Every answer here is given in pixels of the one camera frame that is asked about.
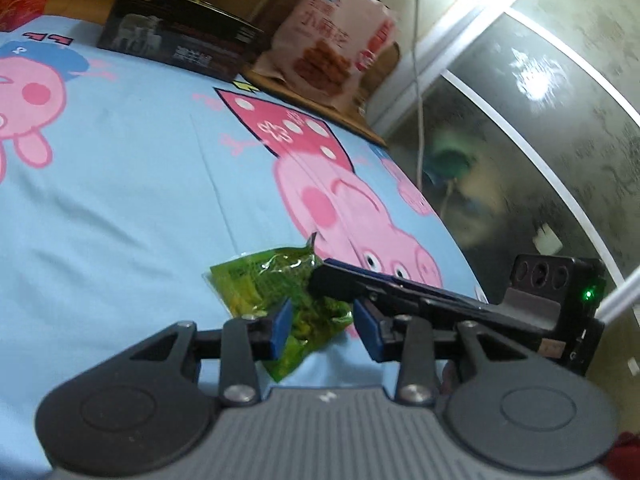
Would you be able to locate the large pink fried-twist snack bag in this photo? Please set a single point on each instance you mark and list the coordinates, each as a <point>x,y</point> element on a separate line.
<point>330,40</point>

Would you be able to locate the green snack packet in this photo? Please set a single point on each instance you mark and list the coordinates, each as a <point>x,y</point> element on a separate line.
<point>270,290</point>

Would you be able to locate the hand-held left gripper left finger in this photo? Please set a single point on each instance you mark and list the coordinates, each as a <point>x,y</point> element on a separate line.
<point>281,330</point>

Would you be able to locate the black cardboard box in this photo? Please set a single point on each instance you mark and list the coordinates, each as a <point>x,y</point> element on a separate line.
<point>185,35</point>

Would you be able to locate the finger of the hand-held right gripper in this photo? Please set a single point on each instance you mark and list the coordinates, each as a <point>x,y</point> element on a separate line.
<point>390,290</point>

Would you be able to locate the person's red sleeve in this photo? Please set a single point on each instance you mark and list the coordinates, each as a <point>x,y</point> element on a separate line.
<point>629,457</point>

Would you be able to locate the frosted glass sliding door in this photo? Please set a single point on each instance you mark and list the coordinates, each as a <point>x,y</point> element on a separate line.
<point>550,125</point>

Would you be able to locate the cartoon pig printed bedsheet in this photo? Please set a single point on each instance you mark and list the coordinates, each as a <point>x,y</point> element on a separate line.
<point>125,170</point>

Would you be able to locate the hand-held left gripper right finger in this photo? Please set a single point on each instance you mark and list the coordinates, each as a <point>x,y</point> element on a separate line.
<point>367,332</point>

